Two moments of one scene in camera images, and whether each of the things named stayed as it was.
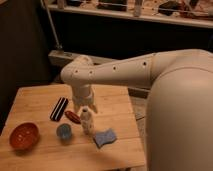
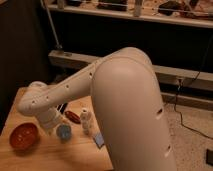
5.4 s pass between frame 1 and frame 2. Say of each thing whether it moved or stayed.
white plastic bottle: stayed
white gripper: moved
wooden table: stayed
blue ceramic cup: stayed
